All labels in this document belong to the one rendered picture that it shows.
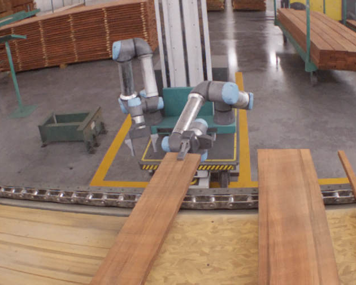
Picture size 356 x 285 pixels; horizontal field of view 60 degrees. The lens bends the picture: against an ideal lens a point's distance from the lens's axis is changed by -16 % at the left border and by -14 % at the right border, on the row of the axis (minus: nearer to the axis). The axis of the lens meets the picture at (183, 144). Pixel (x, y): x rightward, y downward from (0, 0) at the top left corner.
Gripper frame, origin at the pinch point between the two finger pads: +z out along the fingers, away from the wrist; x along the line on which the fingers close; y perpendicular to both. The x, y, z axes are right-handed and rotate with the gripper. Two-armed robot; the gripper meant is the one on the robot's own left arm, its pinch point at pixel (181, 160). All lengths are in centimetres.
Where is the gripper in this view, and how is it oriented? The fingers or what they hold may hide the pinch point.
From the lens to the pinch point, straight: 141.2
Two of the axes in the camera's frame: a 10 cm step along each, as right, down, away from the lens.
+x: -0.9, -8.6, -5.0
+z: -2.7, 5.0, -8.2
